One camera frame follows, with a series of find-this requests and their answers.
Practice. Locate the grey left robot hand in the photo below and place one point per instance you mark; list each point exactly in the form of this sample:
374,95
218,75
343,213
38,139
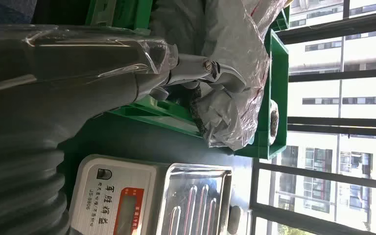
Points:
61,84

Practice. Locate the torn grey mailer package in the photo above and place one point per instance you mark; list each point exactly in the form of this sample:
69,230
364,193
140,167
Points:
236,52

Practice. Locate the grey mailer package red print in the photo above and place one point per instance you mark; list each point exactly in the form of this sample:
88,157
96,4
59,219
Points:
175,22

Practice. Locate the green plastic bin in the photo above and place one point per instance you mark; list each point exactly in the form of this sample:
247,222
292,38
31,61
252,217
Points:
162,113
277,81
282,21

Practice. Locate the white electronic weighing scale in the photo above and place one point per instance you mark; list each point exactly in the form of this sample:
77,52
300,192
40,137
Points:
110,194

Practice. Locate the black window frame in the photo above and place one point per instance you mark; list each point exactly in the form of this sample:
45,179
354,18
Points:
337,29

